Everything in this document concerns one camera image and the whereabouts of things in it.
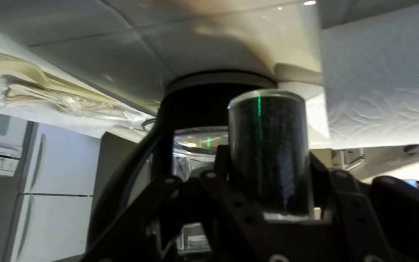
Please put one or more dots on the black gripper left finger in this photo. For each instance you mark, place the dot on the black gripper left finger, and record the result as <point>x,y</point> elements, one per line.
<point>189,218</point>

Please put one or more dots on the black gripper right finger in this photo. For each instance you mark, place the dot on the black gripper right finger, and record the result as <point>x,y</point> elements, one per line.
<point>378,222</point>

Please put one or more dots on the black round glass jar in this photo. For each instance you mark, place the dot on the black round glass jar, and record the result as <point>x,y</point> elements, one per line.
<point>194,106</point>

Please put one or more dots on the white refrigerator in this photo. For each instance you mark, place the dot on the white refrigerator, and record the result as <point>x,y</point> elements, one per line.
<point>58,193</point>

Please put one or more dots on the crumpled clear plastic bag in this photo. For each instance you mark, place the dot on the crumpled clear plastic bag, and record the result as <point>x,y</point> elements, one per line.
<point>49,91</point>

